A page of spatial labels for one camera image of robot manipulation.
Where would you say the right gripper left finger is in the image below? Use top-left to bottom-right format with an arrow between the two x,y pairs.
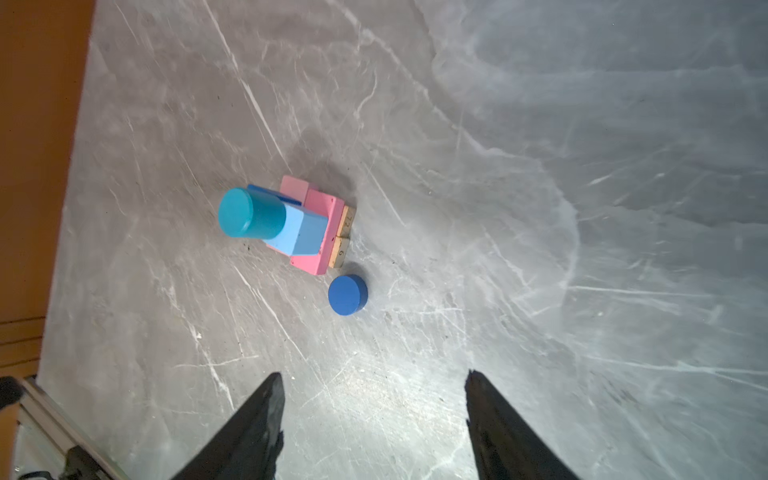
175,372 -> 285,480

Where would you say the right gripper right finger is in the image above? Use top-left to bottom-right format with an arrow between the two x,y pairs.
465,370 -> 576,480

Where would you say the dark blue cylinder block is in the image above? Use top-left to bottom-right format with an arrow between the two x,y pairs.
328,274 -> 368,316

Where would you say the light blue cube block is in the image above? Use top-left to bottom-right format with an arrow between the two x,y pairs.
264,203 -> 328,256

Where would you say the teal cylinder block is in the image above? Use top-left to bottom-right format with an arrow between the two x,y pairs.
218,188 -> 286,240

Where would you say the plain wood plank block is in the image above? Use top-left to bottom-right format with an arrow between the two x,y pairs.
336,205 -> 356,238

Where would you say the dark blue cube block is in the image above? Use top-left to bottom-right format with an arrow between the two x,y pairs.
247,184 -> 302,206

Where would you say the dark pink rectangular block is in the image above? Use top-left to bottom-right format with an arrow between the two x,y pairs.
264,185 -> 346,275

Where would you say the light pink rectangular block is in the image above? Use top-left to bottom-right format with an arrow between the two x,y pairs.
279,175 -> 314,205

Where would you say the aluminium front rail frame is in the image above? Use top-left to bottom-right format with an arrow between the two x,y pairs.
1,376 -> 128,479

